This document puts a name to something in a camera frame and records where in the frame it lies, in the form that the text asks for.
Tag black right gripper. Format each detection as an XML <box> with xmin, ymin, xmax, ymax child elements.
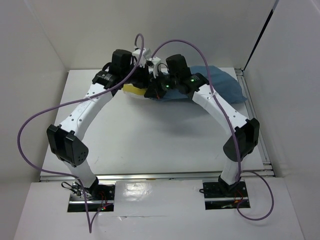
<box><xmin>143</xmin><ymin>69</ymin><xmax>179</xmax><ymax>100</ymax></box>

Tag cream pillow with yellow band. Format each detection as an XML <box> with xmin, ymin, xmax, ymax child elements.
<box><xmin>122</xmin><ymin>84</ymin><xmax>147</xmax><ymax>100</ymax></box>

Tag blue fabric pillowcase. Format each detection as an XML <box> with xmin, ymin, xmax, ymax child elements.
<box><xmin>150</xmin><ymin>65</ymin><xmax>247</xmax><ymax>104</ymax></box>

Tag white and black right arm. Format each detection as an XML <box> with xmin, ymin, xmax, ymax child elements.
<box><xmin>144</xmin><ymin>54</ymin><xmax>260</xmax><ymax>196</ymax></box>

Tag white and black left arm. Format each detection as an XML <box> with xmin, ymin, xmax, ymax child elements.
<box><xmin>46</xmin><ymin>48</ymin><xmax>151</xmax><ymax>200</ymax></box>

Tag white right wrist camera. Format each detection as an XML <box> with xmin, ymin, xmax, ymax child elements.
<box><xmin>146</xmin><ymin>56</ymin><xmax>161</xmax><ymax>78</ymax></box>

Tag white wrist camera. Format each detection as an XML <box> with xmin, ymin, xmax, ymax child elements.
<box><xmin>146</xmin><ymin>56</ymin><xmax>161</xmax><ymax>78</ymax></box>
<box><xmin>132</xmin><ymin>48</ymin><xmax>152</xmax><ymax>68</ymax></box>

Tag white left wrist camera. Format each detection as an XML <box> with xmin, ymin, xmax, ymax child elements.
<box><xmin>132</xmin><ymin>48</ymin><xmax>152</xmax><ymax>68</ymax></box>

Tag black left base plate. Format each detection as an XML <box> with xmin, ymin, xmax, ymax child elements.
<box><xmin>61</xmin><ymin>181</ymin><xmax>116</xmax><ymax>213</ymax></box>

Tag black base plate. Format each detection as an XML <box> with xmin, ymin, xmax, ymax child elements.
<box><xmin>61</xmin><ymin>181</ymin><xmax>116</xmax><ymax>213</ymax></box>
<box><xmin>199</xmin><ymin>181</ymin><xmax>251</xmax><ymax>210</ymax></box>

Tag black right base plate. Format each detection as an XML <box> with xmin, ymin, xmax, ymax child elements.
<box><xmin>199</xmin><ymin>181</ymin><xmax>251</xmax><ymax>210</ymax></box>

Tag aluminium front rail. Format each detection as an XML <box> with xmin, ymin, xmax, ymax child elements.
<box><xmin>39</xmin><ymin>169</ymin><xmax>275</xmax><ymax>182</ymax></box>

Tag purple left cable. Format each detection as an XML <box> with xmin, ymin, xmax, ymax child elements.
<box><xmin>16</xmin><ymin>32</ymin><xmax>146</xmax><ymax>234</ymax></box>

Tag black vertical corner post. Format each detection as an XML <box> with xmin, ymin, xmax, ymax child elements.
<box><xmin>242</xmin><ymin>0</ymin><xmax>279</xmax><ymax>72</ymax></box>

